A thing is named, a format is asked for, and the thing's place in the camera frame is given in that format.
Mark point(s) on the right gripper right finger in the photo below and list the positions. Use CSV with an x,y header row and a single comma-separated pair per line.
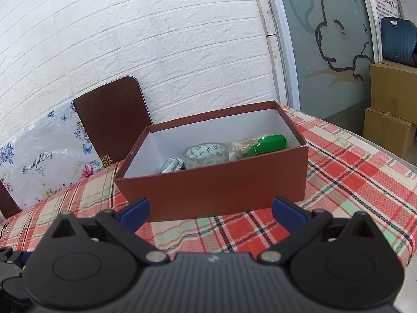
x,y
317,237

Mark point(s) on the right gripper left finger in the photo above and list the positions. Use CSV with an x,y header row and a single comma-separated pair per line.
x,y
109,237

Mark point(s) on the clear patterned tape roll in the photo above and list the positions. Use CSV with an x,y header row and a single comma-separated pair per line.
x,y
206,154

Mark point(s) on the cotton swabs bag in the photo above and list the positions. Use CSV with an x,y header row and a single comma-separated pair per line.
x,y
240,148

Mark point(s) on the white green small package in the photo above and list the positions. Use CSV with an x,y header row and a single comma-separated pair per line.
x,y
172,164

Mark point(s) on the green packaged box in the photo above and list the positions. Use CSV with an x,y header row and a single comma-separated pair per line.
x,y
266,144

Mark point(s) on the brown cardboard box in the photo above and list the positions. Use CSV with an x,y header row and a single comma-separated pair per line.
x,y
232,187

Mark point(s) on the floral plastic pillow bag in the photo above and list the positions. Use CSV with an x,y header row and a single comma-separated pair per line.
x,y
47,157

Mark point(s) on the brown wooden headboard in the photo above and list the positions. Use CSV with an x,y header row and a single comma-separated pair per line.
x,y
113,115

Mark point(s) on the lower cardboard carton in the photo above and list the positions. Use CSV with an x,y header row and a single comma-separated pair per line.
x,y
392,133

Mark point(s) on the cardboard carton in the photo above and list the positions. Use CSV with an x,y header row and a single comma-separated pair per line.
x,y
392,133
394,89

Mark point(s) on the upper cardboard carton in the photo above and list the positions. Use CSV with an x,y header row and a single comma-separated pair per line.
x,y
394,89

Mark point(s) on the frosted cartoon glass door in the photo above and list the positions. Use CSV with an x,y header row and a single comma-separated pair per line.
x,y
330,48

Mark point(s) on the blue chair back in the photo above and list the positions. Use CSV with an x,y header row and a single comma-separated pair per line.
x,y
398,40

